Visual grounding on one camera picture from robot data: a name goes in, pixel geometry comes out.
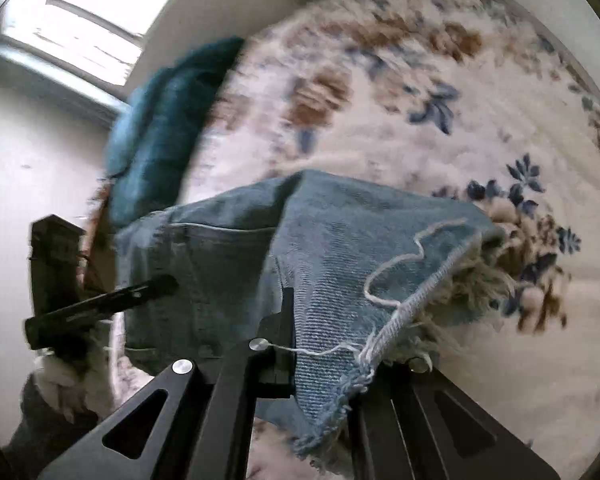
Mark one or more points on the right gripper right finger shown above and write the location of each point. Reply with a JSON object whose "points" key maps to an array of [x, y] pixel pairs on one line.
{"points": [[414, 423]]}

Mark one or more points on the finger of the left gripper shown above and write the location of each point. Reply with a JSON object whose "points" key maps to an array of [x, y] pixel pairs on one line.
{"points": [[43, 331]]}

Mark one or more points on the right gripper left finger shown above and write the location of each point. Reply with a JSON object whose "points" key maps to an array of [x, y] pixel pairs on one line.
{"points": [[192, 421]]}

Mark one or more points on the blue denim pants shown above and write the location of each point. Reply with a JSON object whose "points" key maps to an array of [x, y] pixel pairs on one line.
{"points": [[376, 274]]}

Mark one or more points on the gloved left hand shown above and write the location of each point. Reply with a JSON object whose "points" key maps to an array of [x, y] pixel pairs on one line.
{"points": [[71, 392]]}

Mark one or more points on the teal folded comforter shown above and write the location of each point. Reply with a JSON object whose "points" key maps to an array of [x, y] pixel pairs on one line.
{"points": [[151, 143]]}

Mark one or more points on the window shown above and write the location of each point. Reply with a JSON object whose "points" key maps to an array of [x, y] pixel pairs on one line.
{"points": [[88, 46]]}

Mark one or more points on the floral bed blanket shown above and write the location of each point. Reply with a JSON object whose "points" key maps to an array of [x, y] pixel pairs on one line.
{"points": [[459, 99]]}

